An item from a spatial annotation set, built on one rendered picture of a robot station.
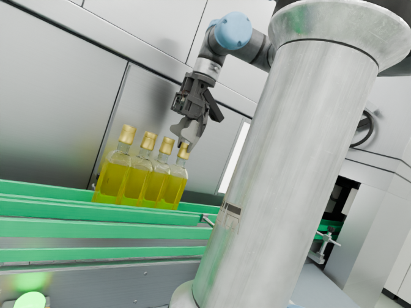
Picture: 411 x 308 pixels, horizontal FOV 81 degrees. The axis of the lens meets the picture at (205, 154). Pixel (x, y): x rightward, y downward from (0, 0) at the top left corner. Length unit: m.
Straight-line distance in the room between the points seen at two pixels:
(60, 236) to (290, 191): 0.45
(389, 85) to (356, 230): 0.73
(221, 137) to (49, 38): 0.60
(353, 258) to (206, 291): 1.24
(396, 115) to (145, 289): 1.30
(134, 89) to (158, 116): 0.11
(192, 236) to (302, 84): 0.54
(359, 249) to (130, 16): 1.34
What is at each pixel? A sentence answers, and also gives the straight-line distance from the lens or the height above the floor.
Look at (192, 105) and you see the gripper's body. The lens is 0.66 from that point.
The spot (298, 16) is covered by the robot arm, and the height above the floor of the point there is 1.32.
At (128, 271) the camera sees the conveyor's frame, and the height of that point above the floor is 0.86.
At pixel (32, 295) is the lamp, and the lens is 0.56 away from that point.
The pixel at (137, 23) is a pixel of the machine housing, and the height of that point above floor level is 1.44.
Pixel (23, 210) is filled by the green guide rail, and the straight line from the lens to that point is 0.60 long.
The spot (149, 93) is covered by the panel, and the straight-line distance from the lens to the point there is 0.77.
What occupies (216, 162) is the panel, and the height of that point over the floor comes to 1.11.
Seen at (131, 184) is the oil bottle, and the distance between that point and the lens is 0.65.
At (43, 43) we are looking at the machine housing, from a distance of 0.75.
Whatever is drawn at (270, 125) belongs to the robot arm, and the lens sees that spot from 0.20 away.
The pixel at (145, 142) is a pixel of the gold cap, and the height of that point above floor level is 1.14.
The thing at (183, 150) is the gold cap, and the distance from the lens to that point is 0.70.
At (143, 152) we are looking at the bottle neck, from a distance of 0.65.
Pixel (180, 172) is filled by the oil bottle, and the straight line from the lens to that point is 0.70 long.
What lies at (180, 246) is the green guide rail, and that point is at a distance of 0.68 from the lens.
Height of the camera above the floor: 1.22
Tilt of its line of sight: 5 degrees down
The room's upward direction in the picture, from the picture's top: 20 degrees clockwise
